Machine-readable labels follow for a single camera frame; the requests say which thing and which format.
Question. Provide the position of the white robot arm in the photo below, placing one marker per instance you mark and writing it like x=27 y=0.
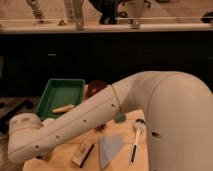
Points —
x=178 y=109

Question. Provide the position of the dark red bowl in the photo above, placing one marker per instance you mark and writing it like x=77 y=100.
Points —
x=95 y=86

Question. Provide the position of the green sponge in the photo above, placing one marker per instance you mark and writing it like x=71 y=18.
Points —
x=120 y=118

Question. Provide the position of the brown pine cone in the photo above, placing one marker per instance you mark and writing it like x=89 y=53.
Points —
x=101 y=127

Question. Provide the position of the yellow banana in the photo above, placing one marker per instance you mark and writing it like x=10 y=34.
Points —
x=63 y=109

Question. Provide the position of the green plastic tray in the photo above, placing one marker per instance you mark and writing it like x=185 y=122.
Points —
x=57 y=93

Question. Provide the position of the blue folded cloth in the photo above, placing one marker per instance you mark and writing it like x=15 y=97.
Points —
x=109 y=147

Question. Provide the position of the wooden block eraser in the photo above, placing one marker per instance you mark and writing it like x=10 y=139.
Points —
x=82 y=153

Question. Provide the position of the black office chair base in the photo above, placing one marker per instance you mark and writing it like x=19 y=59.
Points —
x=11 y=109

